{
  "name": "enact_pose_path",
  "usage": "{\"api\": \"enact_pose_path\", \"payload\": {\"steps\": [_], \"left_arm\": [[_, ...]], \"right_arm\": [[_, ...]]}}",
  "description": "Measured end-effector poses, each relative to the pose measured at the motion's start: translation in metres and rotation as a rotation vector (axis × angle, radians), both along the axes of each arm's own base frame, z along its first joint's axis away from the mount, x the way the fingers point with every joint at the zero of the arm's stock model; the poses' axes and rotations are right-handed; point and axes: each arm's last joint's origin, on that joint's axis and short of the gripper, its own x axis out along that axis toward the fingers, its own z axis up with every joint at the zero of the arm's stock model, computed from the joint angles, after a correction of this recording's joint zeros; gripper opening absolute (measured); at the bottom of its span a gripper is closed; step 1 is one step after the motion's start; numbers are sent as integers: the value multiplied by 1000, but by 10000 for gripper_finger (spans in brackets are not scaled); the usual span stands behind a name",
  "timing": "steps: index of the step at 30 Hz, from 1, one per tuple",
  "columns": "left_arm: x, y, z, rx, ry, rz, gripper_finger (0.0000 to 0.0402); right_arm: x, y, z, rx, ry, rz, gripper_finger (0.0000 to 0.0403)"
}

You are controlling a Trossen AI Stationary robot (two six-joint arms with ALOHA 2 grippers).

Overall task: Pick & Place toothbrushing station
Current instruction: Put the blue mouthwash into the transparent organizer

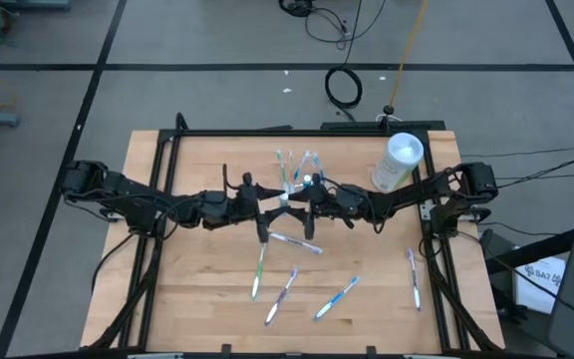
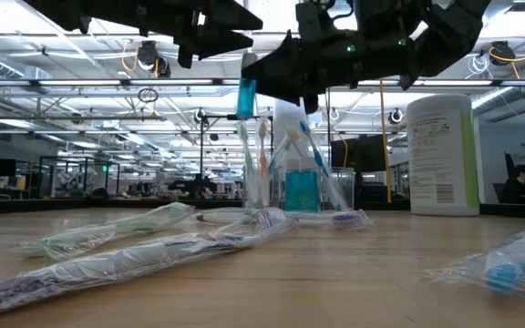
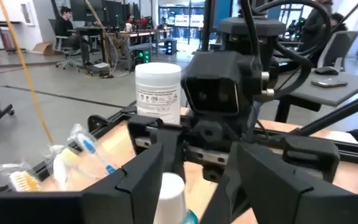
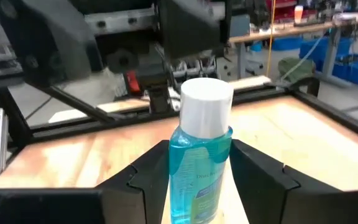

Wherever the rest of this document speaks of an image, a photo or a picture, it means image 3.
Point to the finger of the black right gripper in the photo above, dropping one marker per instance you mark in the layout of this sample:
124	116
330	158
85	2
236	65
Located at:
309	155
145	130

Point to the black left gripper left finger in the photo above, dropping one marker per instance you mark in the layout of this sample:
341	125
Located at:
120	199

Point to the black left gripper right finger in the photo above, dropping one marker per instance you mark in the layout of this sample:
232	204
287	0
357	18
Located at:
275	193

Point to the blue toothbrush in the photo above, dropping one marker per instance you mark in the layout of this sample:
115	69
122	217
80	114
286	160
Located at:
87	144

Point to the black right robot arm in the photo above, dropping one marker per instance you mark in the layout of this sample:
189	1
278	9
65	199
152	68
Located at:
250	26

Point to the white wipes canister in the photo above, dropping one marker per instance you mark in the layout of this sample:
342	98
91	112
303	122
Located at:
158	93

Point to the grey side table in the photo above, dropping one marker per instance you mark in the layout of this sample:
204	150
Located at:
337	90

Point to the computer with green lights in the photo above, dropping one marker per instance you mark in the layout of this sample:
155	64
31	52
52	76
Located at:
142	56

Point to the grey smartphone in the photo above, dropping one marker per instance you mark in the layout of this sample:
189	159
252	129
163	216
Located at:
328	83

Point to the black computer mouse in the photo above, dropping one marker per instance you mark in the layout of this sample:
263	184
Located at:
326	71

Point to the white office chair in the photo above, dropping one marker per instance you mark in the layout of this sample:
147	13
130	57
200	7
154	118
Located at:
65	54

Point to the grey office chair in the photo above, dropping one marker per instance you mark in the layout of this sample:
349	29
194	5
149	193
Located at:
337	46

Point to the black office desk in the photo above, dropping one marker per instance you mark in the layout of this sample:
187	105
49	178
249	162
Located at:
89	31

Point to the black computer monitor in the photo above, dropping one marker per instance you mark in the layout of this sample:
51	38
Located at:
107	11

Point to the person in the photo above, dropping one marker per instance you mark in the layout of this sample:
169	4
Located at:
63	26
314	25
339	21

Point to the cardboard box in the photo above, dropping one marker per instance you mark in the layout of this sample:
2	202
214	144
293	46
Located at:
42	48

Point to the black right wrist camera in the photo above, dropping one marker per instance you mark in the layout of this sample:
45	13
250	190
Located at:
216	90

